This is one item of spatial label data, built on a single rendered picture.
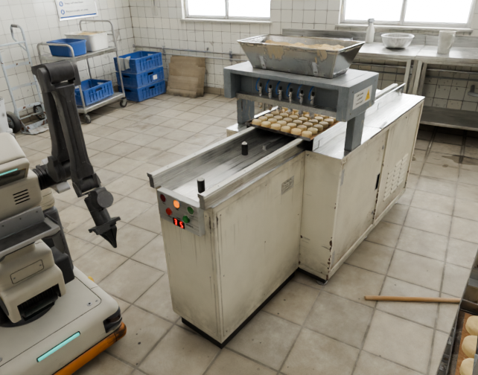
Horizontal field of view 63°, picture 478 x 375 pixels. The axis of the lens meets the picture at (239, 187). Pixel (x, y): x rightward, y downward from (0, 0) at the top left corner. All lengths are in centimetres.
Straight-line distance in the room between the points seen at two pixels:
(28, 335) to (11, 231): 55
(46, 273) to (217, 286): 70
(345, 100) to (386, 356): 122
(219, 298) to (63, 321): 70
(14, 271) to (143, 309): 84
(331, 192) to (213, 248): 71
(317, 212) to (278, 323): 62
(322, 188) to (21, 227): 134
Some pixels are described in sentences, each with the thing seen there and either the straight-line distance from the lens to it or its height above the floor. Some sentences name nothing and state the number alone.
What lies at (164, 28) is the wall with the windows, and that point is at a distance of 652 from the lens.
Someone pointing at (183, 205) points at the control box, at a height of 82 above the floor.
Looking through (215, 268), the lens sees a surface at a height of 54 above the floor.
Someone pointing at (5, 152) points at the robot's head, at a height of 112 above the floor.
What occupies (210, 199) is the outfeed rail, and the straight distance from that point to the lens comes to 149.
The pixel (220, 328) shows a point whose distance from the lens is 193.
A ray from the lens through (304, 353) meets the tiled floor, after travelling 209.
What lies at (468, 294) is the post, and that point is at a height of 99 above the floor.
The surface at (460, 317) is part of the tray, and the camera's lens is 103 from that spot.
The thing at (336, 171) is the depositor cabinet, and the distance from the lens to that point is 196.
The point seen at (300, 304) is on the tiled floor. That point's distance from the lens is 230.
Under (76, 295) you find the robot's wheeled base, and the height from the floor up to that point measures 28.
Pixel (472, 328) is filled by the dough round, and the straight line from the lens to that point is 98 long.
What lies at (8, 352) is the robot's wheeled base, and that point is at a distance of 198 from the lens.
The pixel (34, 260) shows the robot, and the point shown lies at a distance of 176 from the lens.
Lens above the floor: 162
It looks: 29 degrees down
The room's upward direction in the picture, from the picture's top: 1 degrees counter-clockwise
